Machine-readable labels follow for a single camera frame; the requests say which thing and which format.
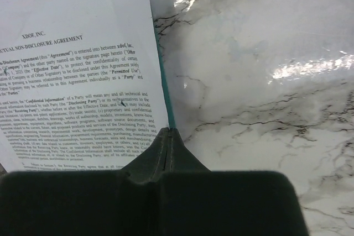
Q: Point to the white printed paper sheets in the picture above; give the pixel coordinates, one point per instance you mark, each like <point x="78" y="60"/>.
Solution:
<point x="79" y="140"/>

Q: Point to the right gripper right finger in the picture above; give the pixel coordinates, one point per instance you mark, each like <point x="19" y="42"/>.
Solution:
<point x="196" y="201"/>

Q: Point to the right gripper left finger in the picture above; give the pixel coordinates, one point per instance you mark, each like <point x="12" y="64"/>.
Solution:
<point x="90" y="202"/>

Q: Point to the teal file folder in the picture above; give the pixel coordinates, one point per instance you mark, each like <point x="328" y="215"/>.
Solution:
<point x="101" y="54"/>

